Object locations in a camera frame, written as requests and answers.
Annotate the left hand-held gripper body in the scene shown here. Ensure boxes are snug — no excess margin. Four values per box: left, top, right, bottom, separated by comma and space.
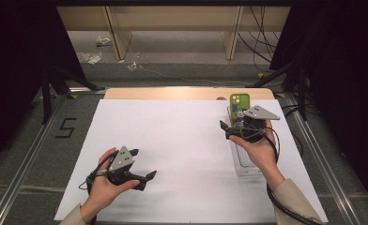
106, 145, 148, 191

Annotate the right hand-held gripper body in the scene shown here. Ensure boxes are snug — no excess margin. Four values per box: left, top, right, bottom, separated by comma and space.
224, 105, 282, 144

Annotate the green cartoon phone case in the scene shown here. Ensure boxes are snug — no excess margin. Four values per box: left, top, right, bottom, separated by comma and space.
229, 93, 252, 128

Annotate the clear plastic packaging box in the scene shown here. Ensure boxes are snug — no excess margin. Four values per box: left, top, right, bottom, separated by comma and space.
226, 105, 268, 177

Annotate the person's left hand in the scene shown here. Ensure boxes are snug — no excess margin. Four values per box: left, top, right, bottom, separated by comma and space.
80, 147, 141, 224

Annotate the person's right hand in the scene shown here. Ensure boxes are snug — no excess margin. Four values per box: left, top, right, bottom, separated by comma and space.
229, 120, 285, 190

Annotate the white paper sheet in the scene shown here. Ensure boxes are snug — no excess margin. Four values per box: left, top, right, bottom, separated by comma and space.
54, 98, 330, 223

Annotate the black metal stand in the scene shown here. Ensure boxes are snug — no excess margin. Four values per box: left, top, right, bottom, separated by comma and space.
253, 59, 309, 122
40, 67, 106, 126

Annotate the black curtain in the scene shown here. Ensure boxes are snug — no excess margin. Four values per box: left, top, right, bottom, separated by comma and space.
268, 0, 368, 215
0, 0, 87, 165

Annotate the large crumpled plastic wrapper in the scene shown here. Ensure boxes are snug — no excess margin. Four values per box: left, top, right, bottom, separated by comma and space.
77, 51, 103, 66

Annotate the small crumpled plastic wrapper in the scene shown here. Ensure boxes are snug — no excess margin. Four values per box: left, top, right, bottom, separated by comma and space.
95, 36, 112, 47

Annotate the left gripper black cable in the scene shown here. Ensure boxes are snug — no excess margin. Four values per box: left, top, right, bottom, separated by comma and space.
78, 150, 120, 225

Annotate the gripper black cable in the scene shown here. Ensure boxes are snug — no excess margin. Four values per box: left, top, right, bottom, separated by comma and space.
78, 150, 120, 225
239, 125, 323, 225

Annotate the black floor cable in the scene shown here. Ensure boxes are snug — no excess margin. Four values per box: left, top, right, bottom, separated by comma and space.
281, 103, 322, 158

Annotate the thin white floor cable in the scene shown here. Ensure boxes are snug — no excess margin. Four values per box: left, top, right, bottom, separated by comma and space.
125, 37, 284, 87

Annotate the tangle of black cables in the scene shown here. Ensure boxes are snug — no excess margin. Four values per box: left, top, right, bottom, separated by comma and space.
238, 6, 282, 65

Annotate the aluminium floor rail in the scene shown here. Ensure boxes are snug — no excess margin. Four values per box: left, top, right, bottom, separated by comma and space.
0, 87, 106, 225
284, 93, 363, 225

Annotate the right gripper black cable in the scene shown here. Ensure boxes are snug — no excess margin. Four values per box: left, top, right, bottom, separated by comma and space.
239, 125, 323, 225

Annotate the beige wooden desk frame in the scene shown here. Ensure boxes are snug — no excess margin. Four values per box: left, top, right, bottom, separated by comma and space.
55, 5, 292, 61

